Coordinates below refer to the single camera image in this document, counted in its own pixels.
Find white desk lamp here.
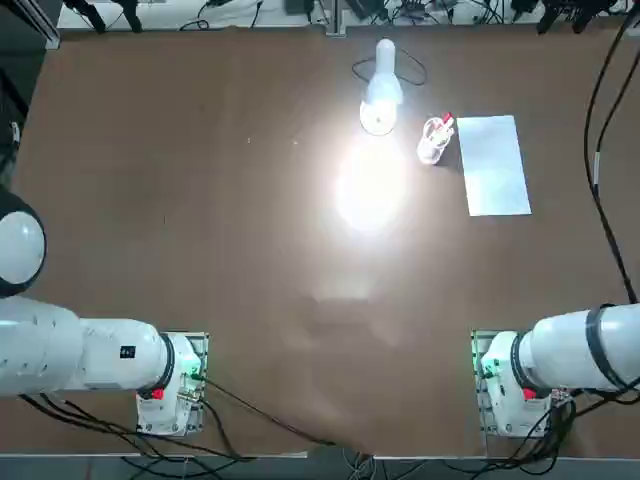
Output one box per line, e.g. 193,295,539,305
358,38,405,136

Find white pen cup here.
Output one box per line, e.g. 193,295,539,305
417,115,456,166

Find white paper sheet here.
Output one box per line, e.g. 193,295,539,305
455,114,532,217

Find black tripod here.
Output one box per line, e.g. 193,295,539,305
536,0,622,35
63,0,145,34

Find black base cable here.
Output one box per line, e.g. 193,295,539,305
198,374,337,447

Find thin dark lamp cable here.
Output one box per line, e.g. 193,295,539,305
351,47,428,87

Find aluminium frame post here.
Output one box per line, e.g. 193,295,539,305
326,0,347,36

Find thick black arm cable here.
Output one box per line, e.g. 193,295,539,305
584,0,640,306

